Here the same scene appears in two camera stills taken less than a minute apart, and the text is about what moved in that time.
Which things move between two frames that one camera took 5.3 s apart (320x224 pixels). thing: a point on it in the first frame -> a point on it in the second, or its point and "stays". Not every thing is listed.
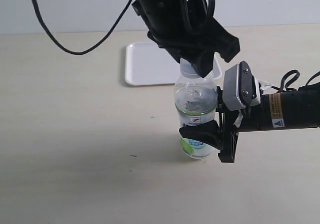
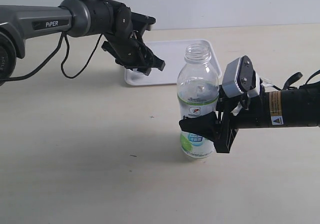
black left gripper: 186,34 -> 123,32
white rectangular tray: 147,64 stays
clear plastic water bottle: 195,98 stays
